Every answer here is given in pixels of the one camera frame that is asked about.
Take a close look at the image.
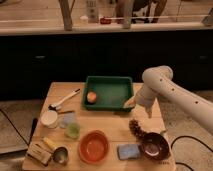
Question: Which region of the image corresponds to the yellow cylindrical object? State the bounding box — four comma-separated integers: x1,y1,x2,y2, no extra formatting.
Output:
43,137,57,151

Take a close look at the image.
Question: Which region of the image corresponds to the red object in background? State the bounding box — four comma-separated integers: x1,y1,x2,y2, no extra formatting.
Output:
100,17,112,25

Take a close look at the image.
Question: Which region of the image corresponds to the black cable on floor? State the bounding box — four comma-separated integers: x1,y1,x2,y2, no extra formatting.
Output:
170,134,213,171

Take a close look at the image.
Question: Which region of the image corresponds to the green plastic tray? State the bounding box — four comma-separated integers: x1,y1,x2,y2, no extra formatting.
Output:
82,76,134,112

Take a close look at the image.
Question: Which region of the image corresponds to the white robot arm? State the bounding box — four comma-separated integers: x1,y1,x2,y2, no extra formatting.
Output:
123,65,213,135

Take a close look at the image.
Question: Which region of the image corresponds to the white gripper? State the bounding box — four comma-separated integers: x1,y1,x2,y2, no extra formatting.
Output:
123,84,157,118

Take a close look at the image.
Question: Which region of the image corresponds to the green plastic cup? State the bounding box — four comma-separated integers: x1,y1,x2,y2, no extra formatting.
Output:
65,123,80,139

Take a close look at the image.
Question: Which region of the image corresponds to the black cable left floor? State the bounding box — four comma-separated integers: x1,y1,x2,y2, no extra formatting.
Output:
0,109,39,146

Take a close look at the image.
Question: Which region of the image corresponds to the blue sponge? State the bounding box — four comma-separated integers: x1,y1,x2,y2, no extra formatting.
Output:
117,144,141,160

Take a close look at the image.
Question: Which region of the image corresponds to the wooden block toy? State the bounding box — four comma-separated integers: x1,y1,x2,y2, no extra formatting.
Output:
27,144,52,166

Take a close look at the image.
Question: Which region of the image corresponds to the small metal cup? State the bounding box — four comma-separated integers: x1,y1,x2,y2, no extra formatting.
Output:
53,147,68,165

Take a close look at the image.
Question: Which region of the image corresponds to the dark purple bowl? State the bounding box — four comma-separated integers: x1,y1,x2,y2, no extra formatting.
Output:
140,132,170,161

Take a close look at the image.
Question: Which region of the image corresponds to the white round container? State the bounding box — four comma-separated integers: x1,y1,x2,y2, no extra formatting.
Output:
41,110,58,128

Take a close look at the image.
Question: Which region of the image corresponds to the orange round fruit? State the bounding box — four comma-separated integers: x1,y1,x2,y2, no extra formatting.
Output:
87,92,97,103

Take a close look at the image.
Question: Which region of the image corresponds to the orange plastic bowl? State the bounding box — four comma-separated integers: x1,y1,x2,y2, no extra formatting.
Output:
78,130,110,164

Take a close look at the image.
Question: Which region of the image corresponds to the clear plastic cup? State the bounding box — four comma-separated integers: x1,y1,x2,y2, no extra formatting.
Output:
59,113,75,129

